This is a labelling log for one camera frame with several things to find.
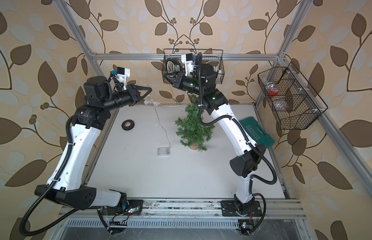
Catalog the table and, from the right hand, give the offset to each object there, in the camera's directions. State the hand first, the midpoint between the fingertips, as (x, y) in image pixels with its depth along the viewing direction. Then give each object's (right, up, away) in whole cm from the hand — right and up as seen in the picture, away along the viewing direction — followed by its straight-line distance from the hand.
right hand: (163, 75), depth 62 cm
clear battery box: (-6, -39, +33) cm, 51 cm away
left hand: (-6, -6, -3) cm, 8 cm away
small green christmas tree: (+13, -27, +16) cm, 34 cm away
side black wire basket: (+64, -8, +17) cm, 66 cm away
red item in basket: (+57, -3, +19) cm, 60 cm away
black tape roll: (-35, -22, +47) cm, 62 cm away
